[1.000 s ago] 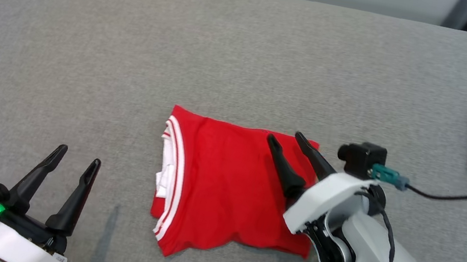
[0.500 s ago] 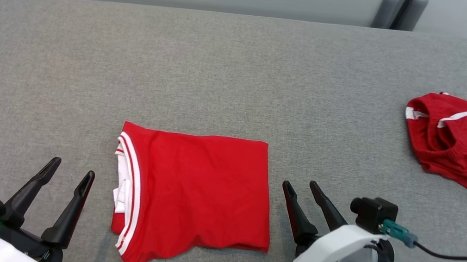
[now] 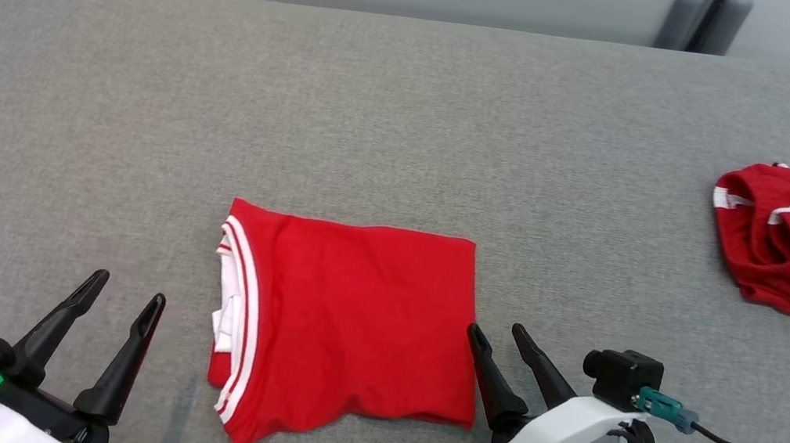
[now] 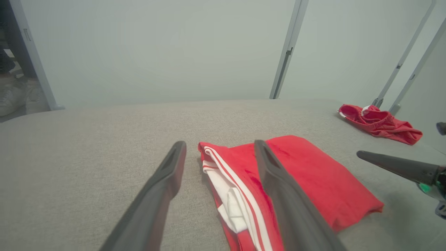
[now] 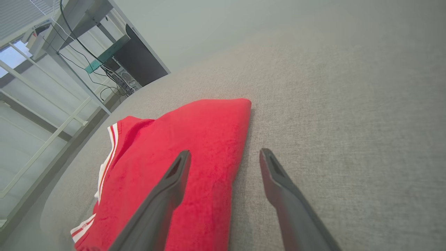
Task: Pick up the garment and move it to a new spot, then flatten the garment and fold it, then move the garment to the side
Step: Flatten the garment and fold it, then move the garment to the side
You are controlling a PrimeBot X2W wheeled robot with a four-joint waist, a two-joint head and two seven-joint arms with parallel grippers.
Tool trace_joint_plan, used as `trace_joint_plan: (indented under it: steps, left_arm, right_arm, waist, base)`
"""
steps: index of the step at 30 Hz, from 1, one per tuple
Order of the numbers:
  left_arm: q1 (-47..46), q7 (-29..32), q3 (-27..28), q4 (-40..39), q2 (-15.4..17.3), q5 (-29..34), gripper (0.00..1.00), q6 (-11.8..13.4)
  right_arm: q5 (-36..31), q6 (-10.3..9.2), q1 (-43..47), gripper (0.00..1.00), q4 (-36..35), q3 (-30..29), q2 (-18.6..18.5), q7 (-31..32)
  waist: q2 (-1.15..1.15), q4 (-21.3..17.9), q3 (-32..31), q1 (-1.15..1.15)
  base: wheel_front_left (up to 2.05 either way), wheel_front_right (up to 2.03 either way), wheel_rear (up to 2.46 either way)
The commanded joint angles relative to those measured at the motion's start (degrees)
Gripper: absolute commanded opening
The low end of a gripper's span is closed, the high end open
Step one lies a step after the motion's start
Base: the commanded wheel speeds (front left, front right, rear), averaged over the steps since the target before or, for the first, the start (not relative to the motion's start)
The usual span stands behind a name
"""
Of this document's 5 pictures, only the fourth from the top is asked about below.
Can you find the white sneaker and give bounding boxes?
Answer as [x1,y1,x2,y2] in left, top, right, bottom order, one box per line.
[24,78,47,114]
[0,84,26,117]

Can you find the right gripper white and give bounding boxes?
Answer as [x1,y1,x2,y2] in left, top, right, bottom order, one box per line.
[356,122,446,221]

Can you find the red jersey white sleeves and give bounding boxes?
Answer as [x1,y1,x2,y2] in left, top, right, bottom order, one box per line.
[198,135,385,251]

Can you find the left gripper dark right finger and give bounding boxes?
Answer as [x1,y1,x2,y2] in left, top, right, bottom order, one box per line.
[254,139,347,251]

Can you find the red Bulls shorts white trim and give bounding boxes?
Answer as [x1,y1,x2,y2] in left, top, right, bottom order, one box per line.
[337,104,423,146]

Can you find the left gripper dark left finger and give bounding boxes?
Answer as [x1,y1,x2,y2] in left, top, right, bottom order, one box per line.
[99,140,187,251]

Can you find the white partition screen grey frame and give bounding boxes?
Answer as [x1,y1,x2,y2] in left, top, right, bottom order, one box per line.
[389,17,446,154]
[270,0,437,108]
[9,0,309,111]

